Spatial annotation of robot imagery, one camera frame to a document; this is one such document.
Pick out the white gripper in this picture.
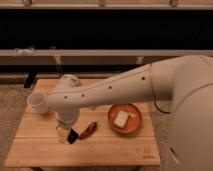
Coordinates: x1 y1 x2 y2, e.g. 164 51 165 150
55 114 79 143

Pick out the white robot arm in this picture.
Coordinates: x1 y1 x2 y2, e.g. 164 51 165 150
48 55 213 171

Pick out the black smartphone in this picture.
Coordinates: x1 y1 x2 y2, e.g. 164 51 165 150
67 129 79 144

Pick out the brown red snack wrapper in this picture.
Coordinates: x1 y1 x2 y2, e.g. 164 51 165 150
79 122 98 140

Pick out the white paper cup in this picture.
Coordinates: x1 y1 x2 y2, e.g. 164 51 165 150
27 91 48 114

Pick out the wooden table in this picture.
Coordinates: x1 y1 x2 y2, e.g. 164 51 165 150
4 78 162 168

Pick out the white sponge block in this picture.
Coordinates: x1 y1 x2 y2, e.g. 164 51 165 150
114 111 129 128

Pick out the orange round plate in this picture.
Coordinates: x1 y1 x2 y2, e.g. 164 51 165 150
108 104 142 135

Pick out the black cable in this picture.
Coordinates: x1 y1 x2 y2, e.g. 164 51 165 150
153 101 172 114

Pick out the grey horizontal rail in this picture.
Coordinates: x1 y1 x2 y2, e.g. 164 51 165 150
0 48 213 66

